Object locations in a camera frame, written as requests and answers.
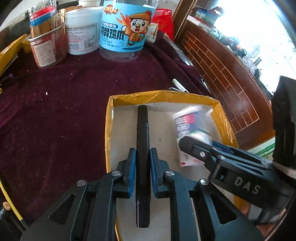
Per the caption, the stack of tape rolls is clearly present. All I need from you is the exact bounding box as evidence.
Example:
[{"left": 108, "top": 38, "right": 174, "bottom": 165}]
[{"left": 28, "top": 0, "right": 66, "bottom": 39}]

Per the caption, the clear jar with red label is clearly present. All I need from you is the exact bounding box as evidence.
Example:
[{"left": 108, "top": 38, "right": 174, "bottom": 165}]
[{"left": 28, "top": 23, "right": 67, "bottom": 68}]

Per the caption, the white plastic tub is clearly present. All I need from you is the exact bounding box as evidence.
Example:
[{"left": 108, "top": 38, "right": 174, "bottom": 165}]
[{"left": 64, "top": 7, "right": 102, "bottom": 55}]

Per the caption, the maroon velvet tablecloth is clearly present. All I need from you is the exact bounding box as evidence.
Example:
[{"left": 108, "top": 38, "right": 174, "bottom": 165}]
[{"left": 0, "top": 30, "right": 208, "bottom": 232}]

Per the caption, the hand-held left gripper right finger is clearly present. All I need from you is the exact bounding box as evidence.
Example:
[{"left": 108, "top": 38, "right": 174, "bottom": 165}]
[{"left": 150, "top": 148, "right": 264, "bottom": 241}]

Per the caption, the clear jar with blue label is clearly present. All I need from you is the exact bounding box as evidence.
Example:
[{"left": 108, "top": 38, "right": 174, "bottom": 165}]
[{"left": 99, "top": 0, "right": 159, "bottom": 61}]

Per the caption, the pale round container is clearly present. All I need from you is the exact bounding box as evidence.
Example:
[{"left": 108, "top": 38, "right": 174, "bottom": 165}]
[{"left": 78, "top": 0, "right": 102, "bottom": 7}]

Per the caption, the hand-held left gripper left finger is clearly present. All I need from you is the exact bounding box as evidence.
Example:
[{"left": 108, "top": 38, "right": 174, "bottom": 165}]
[{"left": 20, "top": 148, "right": 136, "bottom": 241}]

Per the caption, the black marker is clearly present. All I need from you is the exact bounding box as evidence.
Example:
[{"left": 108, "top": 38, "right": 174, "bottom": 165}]
[{"left": 135, "top": 105, "right": 152, "bottom": 229}]

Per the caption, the white box with red print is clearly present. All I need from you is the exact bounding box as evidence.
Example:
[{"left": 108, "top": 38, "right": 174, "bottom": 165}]
[{"left": 176, "top": 137, "right": 208, "bottom": 167}]

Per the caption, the white marker pen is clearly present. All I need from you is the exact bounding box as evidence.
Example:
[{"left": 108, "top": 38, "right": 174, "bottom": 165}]
[{"left": 172, "top": 79, "right": 188, "bottom": 93}]

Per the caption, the red bag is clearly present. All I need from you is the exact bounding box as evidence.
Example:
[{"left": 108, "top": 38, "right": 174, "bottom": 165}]
[{"left": 151, "top": 9, "right": 174, "bottom": 39}]

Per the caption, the green pipe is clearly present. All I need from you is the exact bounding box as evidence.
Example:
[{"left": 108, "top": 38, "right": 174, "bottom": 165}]
[{"left": 253, "top": 142, "right": 275, "bottom": 160}]

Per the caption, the wooden brick-pattern cabinet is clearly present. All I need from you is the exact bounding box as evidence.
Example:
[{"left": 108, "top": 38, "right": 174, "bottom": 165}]
[{"left": 173, "top": 0, "right": 275, "bottom": 149}]

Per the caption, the yellow-taped cardboard tray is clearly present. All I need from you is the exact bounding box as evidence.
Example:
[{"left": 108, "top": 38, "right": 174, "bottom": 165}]
[{"left": 105, "top": 90, "right": 241, "bottom": 241}]

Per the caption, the colourful printed box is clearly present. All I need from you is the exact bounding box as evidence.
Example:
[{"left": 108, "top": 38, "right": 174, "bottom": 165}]
[{"left": 191, "top": 7, "right": 223, "bottom": 25}]

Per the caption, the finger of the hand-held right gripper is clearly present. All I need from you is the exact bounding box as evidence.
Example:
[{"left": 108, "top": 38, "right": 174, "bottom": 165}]
[
  {"left": 211, "top": 141, "right": 273, "bottom": 170},
  {"left": 178, "top": 136, "right": 232, "bottom": 175}
]

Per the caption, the long yellow-taped cardboard box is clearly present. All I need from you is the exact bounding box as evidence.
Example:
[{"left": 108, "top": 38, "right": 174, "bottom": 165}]
[{"left": 0, "top": 34, "right": 28, "bottom": 77}]

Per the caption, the white green small box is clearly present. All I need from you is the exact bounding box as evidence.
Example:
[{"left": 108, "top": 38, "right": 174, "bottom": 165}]
[{"left": 144, "top": 23, "right": 159, "bottom": 43}]

